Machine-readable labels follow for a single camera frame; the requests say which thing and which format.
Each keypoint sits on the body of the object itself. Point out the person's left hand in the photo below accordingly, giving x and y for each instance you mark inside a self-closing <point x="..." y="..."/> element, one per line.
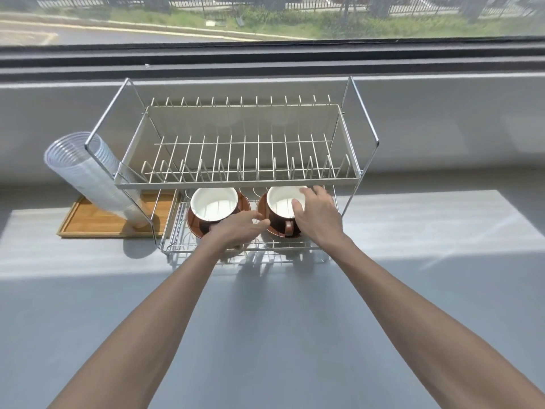
<point x="234" y="232"/>

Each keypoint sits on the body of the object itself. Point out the dark window frame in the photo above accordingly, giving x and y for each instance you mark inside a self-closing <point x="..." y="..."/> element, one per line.
<point x="272" y="59"/>

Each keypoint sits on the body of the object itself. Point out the brown white cup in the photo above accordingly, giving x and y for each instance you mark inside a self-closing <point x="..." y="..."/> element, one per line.
<point x="281" y="204"/>
<point x="213" y="204"/>

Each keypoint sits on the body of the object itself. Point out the wooden tray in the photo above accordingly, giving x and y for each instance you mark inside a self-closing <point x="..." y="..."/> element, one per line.
<point x="93" y="221"/>

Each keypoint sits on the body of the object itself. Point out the black metal fence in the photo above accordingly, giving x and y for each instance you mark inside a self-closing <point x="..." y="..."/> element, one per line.
<point x="298" y="2"/>

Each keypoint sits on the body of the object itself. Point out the person's right hand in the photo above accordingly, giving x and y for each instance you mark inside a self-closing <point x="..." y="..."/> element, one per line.
<point x="319" y="219"/>

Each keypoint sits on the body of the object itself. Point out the person's right forearm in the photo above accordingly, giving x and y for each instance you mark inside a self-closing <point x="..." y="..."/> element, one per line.
<point x="426" y="336"/>

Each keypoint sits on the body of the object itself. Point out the stack of clear plastic cups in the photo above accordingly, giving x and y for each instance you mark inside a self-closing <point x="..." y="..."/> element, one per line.
<point x="72" y="161"/>

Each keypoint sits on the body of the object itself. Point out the brown saucer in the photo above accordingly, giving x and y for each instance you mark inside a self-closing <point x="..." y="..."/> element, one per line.
<point x="261" y="210"/>
<point x="245" y="205"/>

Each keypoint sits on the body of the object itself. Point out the person's left forearm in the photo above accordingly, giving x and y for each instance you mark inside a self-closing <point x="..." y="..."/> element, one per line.
<point x="144" y="336"/>

